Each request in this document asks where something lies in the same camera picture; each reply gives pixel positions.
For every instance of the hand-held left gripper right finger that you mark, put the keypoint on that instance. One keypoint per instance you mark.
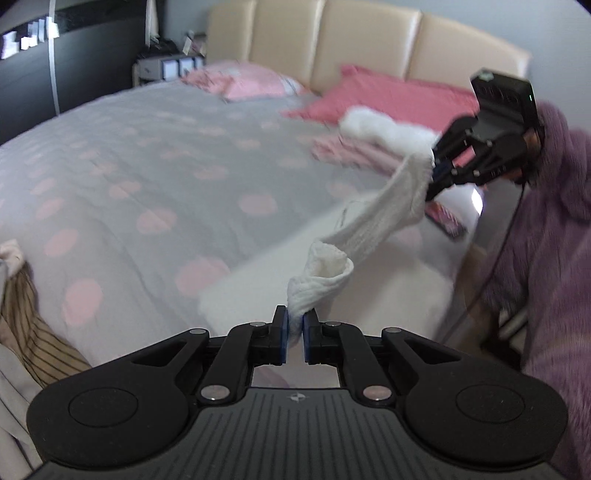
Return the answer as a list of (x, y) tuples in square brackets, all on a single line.
[(306, 339)]

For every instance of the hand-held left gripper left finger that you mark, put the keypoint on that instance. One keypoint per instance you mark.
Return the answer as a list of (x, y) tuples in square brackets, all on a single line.
[(285, 337)]

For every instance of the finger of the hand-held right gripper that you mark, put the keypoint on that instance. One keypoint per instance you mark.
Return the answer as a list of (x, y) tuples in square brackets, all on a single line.
[(450, 177), (455, 138)]

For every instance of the white textured garment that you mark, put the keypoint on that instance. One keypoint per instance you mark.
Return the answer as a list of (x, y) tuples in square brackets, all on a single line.
[(369, 230)]

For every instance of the person's right forearm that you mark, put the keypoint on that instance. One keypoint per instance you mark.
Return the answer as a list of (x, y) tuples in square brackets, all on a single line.
[(563, 230)]

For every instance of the folded pink clothes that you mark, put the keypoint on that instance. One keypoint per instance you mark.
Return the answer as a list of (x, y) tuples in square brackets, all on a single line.
[(351, 150)]

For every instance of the pink patterned packet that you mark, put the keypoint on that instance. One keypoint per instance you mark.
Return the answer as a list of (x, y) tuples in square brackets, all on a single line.
[(445, 220)]

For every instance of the salmon pink pillow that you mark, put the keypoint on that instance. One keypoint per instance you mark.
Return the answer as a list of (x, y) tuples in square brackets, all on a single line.
[(392, 94)]

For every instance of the folded white cloth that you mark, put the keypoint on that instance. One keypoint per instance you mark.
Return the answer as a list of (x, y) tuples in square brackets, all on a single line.
[(369, 122)]

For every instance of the beige padded headboard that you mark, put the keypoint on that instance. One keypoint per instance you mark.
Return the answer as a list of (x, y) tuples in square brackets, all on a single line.
[(369, 37)]

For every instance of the light pink pillow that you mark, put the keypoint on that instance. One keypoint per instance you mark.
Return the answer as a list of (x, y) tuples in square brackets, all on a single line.
[(258, 83)]

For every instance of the grey duvet with pink dots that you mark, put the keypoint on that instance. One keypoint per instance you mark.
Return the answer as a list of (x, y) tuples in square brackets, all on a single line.
[(138, 161)]

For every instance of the brown striped garment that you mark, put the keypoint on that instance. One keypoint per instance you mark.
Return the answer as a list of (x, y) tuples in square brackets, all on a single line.
[(32, 332)]

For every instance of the grey garment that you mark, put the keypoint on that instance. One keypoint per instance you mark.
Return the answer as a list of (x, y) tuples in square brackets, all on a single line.
[(16, 406)]

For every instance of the cream garment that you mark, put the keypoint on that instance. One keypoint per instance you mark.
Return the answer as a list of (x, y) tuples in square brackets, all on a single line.
[(9, 256)]

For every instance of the small drawer unit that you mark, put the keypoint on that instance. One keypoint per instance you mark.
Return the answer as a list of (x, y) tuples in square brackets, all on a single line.
[(171, 69)]

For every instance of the black wardrobe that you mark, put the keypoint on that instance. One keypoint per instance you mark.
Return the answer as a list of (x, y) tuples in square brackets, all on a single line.
[(92, 60)]

